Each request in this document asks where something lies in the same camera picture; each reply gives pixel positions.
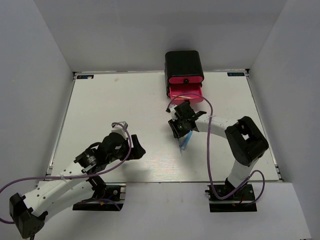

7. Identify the light blue marker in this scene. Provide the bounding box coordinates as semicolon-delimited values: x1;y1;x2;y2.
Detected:
182;131;193;151

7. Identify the pink top drawer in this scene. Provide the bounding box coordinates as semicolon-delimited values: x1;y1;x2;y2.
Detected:
168;75;204;84

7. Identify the slim blue grey pen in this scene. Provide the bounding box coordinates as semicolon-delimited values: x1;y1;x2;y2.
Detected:
177;138;184;156

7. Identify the red pen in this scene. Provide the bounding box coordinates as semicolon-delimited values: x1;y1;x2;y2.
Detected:
171;95;193;99

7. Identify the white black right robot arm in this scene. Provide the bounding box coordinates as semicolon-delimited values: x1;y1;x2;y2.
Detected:
166;101;269;200

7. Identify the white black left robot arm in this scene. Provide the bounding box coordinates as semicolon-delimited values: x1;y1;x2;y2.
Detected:
9;132;146;239

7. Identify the black drawer cabinet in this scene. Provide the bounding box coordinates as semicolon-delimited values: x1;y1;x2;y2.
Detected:
164;50;205;92

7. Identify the blue label right corner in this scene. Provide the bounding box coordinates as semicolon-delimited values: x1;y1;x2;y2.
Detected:
227;72;245;77

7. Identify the blue label corner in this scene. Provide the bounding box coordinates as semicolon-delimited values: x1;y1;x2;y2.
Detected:
76;74;94;80
227;72;245;77

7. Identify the blue label left corner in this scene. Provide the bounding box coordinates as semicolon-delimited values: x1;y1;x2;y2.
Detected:
76;74;94;80

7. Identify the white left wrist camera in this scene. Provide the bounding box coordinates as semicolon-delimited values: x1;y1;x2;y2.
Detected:
111;121;128;138

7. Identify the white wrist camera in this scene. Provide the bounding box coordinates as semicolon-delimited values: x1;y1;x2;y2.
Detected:
111;121;128;138
166;104;178;121

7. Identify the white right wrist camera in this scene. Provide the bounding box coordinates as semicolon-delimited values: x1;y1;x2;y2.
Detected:
166;104;178;121

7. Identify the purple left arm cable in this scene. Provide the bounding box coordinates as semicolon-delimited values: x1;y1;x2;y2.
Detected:
0;121;132;225

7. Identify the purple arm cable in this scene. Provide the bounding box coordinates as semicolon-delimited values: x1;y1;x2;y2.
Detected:
0;121;132;225
167;94;266;206

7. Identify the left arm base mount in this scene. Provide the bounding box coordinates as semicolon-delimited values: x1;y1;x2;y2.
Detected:
72;182;126;212

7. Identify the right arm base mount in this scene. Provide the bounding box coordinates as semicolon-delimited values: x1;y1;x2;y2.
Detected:
203;179;258;214

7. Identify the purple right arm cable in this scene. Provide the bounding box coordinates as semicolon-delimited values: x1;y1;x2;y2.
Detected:
167;94;266;206

